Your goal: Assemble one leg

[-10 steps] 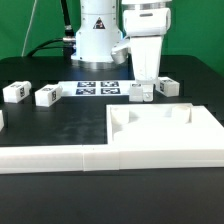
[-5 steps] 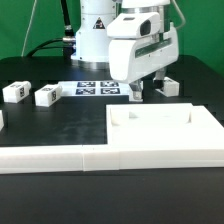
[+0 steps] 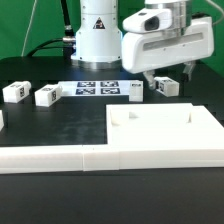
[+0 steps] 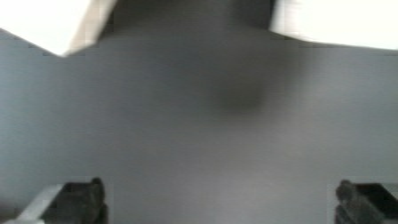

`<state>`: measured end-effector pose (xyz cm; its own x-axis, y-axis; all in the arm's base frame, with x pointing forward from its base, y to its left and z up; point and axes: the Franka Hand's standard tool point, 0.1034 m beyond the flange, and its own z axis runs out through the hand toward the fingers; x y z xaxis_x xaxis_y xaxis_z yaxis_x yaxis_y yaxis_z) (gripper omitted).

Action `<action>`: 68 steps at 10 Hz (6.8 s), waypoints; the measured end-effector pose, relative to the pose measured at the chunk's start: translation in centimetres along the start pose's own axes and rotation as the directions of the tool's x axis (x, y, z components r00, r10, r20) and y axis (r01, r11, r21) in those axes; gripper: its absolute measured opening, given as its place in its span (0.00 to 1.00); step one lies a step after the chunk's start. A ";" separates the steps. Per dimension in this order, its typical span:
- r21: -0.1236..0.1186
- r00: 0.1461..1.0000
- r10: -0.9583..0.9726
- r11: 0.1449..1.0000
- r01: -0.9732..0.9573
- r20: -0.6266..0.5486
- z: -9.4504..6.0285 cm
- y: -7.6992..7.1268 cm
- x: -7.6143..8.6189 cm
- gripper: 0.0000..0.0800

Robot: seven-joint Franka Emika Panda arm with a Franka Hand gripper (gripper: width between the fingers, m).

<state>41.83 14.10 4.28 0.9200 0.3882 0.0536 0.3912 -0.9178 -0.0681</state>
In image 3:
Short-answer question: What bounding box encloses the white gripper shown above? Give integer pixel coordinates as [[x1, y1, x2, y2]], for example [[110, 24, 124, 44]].
[[122, 8, 214, 90]]

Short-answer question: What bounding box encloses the white square tabletop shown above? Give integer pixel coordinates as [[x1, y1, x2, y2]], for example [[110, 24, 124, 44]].
[[106, 103, 224, 149]]

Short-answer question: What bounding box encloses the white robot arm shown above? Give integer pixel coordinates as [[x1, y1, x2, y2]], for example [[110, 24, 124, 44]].
[[71, 0, 217, 89]]

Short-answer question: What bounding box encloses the small white tagged block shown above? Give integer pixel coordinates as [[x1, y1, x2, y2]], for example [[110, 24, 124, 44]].
[[129, 80, 143, 102]]

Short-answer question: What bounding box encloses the white L-shaped obstacle fence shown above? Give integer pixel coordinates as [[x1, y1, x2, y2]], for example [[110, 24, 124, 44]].
[[0, 105, 224, 175]]

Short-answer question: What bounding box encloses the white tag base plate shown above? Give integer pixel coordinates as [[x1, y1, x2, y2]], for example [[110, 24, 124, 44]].
[[57, 79, 144, 98]]

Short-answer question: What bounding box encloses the black cable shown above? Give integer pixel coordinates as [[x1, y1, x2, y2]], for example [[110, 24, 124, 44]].
[[26, 0, 76, 58]]

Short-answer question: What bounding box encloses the white cable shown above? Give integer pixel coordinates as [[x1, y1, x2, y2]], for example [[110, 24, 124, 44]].
[[21, 0, 38, 58]]

